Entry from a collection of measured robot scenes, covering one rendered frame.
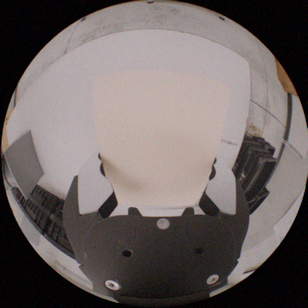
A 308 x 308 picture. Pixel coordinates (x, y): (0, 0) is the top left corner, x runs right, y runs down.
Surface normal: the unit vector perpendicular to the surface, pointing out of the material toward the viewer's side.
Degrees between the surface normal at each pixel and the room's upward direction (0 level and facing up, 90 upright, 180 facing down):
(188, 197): 0
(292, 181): 90
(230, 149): 0
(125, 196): 0
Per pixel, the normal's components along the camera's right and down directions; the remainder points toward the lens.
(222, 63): 0.00, 0.50
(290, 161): -1.00, -0.04
